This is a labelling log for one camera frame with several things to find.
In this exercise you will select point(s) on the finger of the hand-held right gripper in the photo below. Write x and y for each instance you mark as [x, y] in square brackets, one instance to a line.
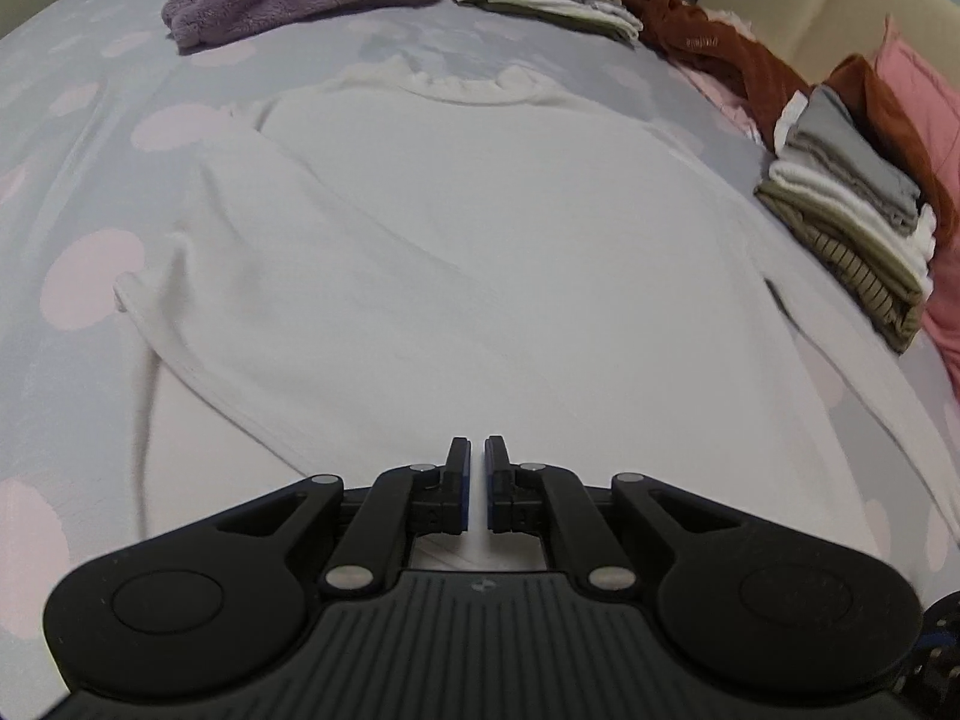
[941, 660]

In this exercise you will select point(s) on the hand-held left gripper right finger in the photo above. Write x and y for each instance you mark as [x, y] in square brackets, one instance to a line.
[501, 487]

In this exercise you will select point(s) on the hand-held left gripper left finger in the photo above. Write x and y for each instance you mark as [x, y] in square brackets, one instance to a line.
[454, 487]

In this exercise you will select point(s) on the white shirt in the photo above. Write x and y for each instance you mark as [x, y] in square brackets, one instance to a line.
[487, 240]

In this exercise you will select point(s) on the striped olive folded garment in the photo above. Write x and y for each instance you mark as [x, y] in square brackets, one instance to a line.
[862, 270]

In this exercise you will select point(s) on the pale pink blanket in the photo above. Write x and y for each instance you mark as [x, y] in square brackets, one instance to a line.
[720, 101]

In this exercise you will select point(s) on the grey folded garment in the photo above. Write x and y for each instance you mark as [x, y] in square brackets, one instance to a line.
[847, 150]

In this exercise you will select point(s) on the brown fleece garment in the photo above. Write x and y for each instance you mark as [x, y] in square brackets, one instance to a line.
[720, 52]

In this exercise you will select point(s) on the grey polka dot bed sheet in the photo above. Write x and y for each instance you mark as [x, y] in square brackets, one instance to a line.
[75, 165]

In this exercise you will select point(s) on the pink pillow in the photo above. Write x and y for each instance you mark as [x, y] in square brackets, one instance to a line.
[922, 105]

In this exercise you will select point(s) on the cream padded headboard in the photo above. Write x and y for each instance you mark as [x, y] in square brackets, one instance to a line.
[795, 0]

